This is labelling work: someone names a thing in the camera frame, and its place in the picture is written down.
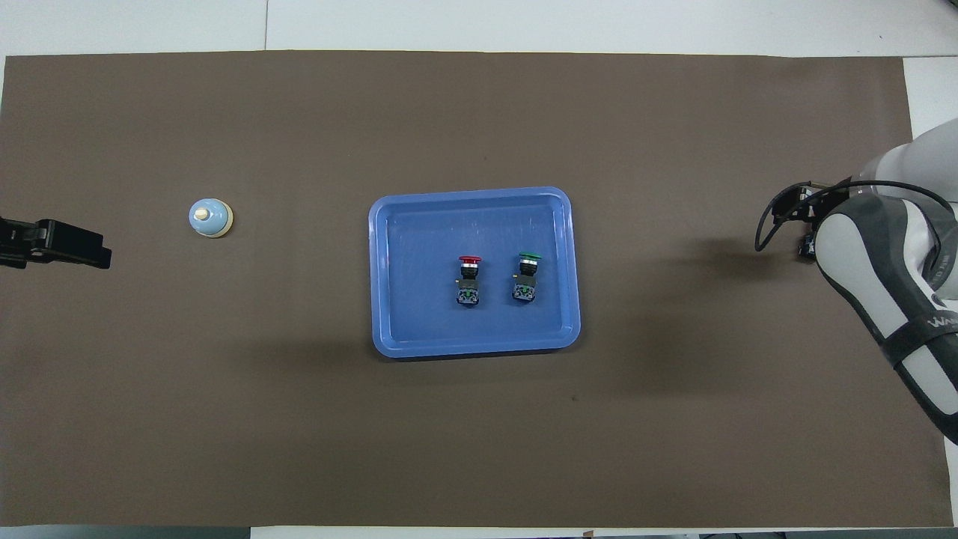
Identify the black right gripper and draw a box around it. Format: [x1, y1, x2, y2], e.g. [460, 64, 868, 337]
[773, 184, 826, 227]

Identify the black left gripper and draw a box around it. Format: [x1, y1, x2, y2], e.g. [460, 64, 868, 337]
[0, 216, 113, 271]

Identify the light blue desk bell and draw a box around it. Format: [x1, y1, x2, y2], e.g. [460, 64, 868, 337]
[188, 197, 235, 240]

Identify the green push button switch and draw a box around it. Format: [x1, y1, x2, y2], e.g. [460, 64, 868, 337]
[512, 252, 543, 304]

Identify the red push button switch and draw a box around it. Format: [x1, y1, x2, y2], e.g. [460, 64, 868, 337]
[455, 255, 483, 308]

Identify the blue plastic tray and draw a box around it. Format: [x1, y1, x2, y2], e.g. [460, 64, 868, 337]
[367, 186, 582, 359]

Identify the brown table mat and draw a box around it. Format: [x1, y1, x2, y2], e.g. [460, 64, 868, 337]
[0, 49, 955, 529]

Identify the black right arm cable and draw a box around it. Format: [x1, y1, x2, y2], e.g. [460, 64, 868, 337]
[754, 180, 958, 252]

